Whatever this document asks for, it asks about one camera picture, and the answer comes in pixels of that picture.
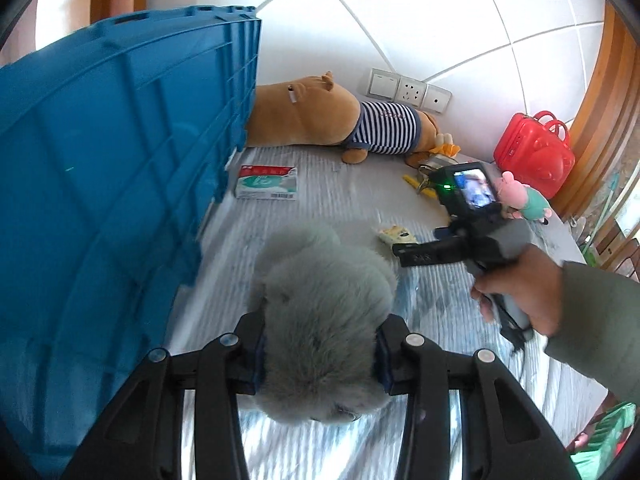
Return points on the yellow duck plush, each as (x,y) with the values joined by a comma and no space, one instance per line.
(447,145)

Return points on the person's right hand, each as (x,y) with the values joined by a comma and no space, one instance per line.
(540,290)

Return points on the green and white flat box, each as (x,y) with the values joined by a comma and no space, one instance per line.
(267,184)

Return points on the red plastic carry case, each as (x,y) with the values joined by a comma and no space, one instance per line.
(535,155)

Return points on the brown bear plush striped shirt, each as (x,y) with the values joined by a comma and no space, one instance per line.
(320,115)

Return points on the silver object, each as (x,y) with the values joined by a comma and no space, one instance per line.
(432,165)

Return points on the white wall switch panel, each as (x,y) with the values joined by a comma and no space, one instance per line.
(383,84)

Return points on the white round-hole socket panel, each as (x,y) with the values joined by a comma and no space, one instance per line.
(437,99)

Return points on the yellow tool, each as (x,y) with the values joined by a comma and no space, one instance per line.
(417,185)

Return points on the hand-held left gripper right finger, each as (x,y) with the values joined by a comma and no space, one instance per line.
(392,365)

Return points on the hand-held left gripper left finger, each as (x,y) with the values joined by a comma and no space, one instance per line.
(245,360)

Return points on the wooden chair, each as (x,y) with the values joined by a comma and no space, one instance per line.
(620,255)

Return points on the green patterned cloth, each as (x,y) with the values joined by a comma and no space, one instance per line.
(610,445)

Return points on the grey plush toy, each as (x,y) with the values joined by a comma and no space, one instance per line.
(320,320)

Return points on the blue plastic crate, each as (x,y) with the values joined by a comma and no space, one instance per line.
(100,185)

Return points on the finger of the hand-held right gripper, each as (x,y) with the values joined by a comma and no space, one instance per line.
(425,255)

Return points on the pig plush teal dress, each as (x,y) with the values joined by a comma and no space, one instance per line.
(525,197)

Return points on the light blue tablecloth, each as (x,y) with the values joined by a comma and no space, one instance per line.
(325,195)

